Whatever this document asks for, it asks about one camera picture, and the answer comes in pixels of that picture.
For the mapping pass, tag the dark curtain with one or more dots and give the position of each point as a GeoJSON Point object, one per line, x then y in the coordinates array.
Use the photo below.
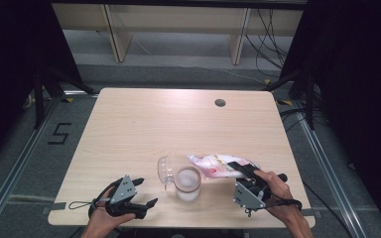
{"type": "Point", "coordinates": [357, 82]}
{"type": "Point", "coordinates": [10, 49]}

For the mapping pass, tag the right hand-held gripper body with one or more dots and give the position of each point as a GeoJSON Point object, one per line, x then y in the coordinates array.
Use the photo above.
{"type": "Point", "coordinates": [246, 196]}

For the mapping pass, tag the person's left hand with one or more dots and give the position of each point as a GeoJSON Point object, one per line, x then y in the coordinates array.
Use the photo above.
{"type": "Point", "coordinates": [104, 219]}

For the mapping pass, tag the black metal stand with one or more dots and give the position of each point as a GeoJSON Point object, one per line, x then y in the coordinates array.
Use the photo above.
{"type": "Point", "coordinates": [309, 99]}
{"type": "Point", "coordinates": [39, 99]}

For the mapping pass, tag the person's right hand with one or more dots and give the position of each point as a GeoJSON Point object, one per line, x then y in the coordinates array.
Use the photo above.
{"type": "Point", "coordinates": [279, 191]}

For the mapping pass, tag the light wooden shelf unit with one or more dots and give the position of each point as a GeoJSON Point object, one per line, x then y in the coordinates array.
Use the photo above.
{"type": "Point", "coordinates": [178, 16]}

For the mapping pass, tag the aluminium floor rail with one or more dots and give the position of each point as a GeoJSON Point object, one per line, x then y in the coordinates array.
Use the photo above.
{"type": "Point", "coordinates": [330, 172]}
{"type": "Point", "coordinates": [16, 168]}

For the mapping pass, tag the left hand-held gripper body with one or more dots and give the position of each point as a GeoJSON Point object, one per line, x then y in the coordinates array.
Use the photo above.
{"type": "Point", "coordinates": [123, 191]}

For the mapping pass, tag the clear bag with pink contents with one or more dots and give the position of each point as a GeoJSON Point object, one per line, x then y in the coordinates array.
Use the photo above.
{"type": "Point", "coordinates": [211, 165]}

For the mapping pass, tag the grey round table grommet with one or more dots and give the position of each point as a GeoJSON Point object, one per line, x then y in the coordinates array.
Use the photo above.
{"type": "Point", "coordinates": [220, 102]}

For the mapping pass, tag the clear jar lid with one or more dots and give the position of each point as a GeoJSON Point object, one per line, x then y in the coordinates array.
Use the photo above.
{"type": "Point", "coordinates": [164, 170]}

